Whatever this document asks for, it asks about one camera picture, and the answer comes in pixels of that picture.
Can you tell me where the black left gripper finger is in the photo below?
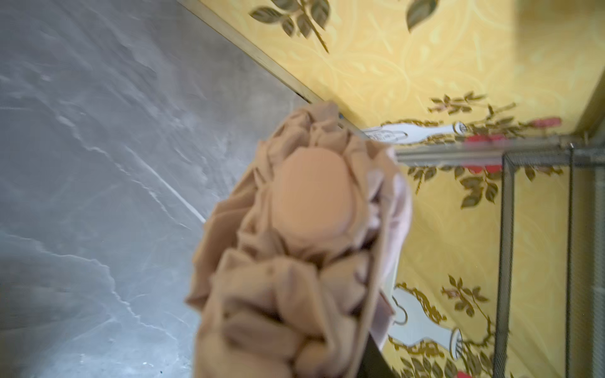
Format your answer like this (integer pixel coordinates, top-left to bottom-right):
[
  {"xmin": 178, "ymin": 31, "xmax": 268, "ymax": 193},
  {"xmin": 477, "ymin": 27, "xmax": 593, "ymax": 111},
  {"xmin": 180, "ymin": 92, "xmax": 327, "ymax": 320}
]
[{"xmin": 355, "ymin": 336, "xmax": 395, "ymax": 378}]

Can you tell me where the black wire mesh basket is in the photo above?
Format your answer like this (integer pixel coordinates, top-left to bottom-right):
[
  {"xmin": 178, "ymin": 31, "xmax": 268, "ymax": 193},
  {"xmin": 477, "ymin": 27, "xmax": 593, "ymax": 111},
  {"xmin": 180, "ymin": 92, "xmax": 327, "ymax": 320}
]
[{"xmin": 493, "ymin": 146, "xmax": 604, "ymax": 377}]

